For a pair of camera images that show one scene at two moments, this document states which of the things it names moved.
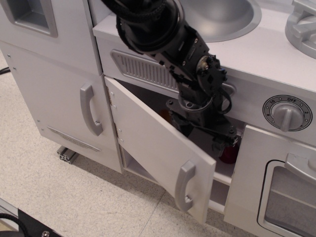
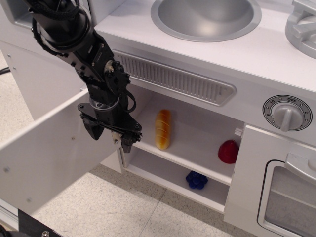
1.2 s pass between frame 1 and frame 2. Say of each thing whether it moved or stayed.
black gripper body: moved
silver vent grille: stayed
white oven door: stayed
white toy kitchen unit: stayed
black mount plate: stayed
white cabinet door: moved
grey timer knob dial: stayed
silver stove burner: stayed
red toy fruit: stayed
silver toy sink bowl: stayed
